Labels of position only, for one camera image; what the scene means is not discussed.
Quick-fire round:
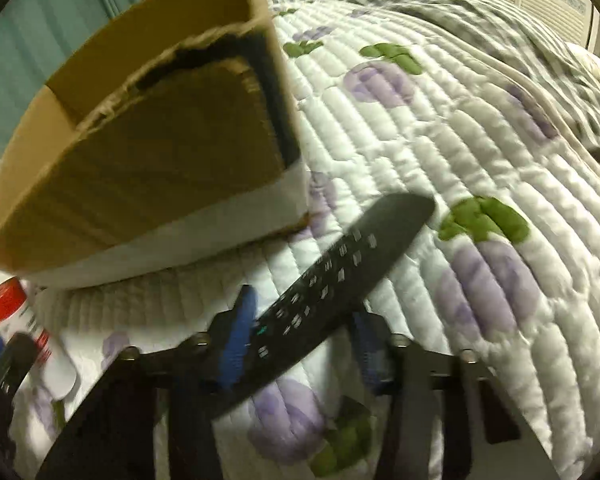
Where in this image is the white tube red cap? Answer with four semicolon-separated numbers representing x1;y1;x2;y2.
0;278;78;400

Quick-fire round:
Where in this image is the black remote control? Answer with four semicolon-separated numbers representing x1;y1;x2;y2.
211;193;436;417

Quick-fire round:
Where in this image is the open cardboard box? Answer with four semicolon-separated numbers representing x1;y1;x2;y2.
0;0;309;288

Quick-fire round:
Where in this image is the white floral quilted mat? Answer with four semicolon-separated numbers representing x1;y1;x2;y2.
35;0;600;479

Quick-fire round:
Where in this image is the grey checkered duvet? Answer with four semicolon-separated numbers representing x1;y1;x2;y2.
272;0;600;164

